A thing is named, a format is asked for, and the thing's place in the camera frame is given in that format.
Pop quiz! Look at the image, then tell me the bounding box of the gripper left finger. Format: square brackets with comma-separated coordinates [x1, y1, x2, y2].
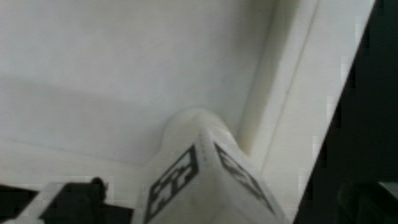
[40, 177, 132, 224]

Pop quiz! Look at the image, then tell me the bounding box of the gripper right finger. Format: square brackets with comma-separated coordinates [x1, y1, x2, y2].
[337, 181, 398, 224]

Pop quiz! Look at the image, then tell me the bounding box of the white square table top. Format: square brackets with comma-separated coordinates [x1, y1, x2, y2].
[0, 0, 376, 213]

